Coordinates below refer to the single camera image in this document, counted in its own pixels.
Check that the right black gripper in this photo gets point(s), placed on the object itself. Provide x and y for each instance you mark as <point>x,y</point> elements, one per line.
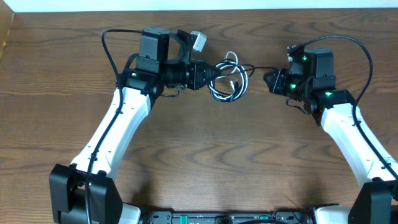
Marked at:
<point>276,85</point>

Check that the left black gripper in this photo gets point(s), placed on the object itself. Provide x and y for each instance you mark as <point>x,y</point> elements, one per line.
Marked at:
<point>196,68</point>

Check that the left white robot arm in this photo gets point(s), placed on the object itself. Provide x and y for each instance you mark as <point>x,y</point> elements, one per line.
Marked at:
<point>85,191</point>

